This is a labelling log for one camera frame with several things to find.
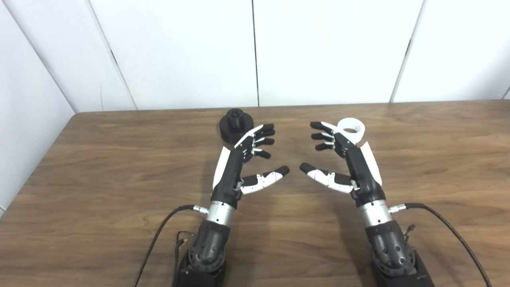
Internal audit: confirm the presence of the thin wire with yellow plug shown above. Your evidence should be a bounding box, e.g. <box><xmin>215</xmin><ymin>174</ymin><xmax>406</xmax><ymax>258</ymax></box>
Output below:
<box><xmin>174</xmin><ymin>230</ymin><xmax>196</xmax><ymax>275</ymax></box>

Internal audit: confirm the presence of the round black plastic part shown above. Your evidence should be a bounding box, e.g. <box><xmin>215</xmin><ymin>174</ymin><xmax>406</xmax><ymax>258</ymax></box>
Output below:
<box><xmin>218</xmin><ymin>108</ymin><xmax>255</xmax><ymax>145</ymax></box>

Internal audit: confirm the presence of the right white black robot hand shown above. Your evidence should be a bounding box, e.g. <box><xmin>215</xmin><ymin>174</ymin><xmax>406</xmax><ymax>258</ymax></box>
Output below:
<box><xmin>300</xmin><ymin>121</ymin><xmax>386</xmax><ymax>208</ymax></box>

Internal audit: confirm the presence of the white toothed plastic ring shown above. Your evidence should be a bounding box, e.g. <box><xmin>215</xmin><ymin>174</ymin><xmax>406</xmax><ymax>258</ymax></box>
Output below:
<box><xmin>337</xmin><ymin>118</ymin><xmax>366</xmax><ymax>143</ymax></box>

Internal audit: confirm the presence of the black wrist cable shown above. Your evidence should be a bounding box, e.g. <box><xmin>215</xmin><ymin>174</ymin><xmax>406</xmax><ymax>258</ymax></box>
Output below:
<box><xmin>388</xmin><ymin>202</ymin><xmax>492</xmax><ymax>287</ymax></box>
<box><xmin>133</xmin><ymin>204</ymin><xmax>209</xmax><ymax>287</ymax></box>

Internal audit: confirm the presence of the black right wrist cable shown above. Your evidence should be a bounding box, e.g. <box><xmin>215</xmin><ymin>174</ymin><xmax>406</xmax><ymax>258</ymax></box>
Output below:
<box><xmin>388</xmin><ymin>202</ymin><xmax>492</xmax><ymax>287</ymax></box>

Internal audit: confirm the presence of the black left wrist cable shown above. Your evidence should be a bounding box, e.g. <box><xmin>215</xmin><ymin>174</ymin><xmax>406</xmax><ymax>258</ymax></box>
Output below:
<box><xmin>133</xmin><ymin>204</ymin><xmax>209</xmax><ymax>287</ymax></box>

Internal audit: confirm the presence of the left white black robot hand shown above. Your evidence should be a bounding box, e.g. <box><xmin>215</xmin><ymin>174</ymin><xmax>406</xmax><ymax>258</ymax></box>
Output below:
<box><xmin>210</xmin><ymin>124</ymin><xmax>290</xmax><ymax>208</ymax></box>

